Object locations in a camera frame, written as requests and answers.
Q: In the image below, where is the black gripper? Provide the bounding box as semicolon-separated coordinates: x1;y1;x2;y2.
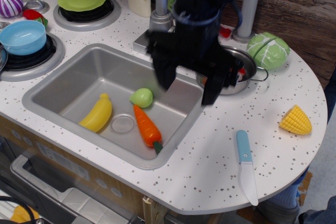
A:
147;15;240;105

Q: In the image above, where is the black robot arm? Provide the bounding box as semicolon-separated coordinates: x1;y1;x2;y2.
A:
147;0;243;105

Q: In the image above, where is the small steel pan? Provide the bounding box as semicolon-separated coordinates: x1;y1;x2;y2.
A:
195;45;269;95

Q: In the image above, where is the green toy pear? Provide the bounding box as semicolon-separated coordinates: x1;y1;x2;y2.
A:
129;88;153;108

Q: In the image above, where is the red toy ketchup bottle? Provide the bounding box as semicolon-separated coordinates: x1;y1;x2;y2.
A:
219;24;232;38

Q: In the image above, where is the silver toy faucet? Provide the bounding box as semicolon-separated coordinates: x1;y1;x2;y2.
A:
133;0;175;55

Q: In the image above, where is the orange toy carrot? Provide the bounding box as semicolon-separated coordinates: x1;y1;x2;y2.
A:
133;105;163;154

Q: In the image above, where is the grey support pole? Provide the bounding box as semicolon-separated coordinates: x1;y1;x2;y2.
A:
233;0;258;44

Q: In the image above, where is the grey toy sink basin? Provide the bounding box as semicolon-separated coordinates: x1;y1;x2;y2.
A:
22;44;203;169

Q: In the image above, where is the green toy cabbage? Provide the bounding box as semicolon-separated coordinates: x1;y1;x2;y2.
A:
246;32;290;70

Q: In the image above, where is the yellow toy banana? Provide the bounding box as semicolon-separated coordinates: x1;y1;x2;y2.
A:
79;93;112;132

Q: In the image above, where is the back right stove burner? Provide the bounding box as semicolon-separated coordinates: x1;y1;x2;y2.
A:
53;0;121;32

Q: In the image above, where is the stove burner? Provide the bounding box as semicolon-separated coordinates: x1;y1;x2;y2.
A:
53;0;121;32
1;33;65;82

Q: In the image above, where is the blue white toy knife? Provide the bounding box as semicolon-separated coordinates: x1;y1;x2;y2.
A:
236;130;259;206

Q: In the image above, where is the yellow toy corn piece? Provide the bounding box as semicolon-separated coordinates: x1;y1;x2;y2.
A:
279;105;312;135

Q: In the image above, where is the grey shoe with sock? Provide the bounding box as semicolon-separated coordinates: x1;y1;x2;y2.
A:
257;184;300;223

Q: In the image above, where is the grey stove knob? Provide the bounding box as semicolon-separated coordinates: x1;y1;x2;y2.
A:
23;0;50;14

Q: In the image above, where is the front left stove burner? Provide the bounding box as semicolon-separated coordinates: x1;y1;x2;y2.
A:
1;33;65;82

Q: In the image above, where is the blue toy bowl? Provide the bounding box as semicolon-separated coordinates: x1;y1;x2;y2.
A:
1;20;47;56

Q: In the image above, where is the red toy strawberry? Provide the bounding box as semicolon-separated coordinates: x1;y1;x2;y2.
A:
23;9;48;29

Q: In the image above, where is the purple toy onion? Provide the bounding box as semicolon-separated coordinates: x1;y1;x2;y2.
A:
1;0;24;18

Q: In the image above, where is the orange toy below counter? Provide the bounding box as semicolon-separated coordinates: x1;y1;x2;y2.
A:
10;206;31;223

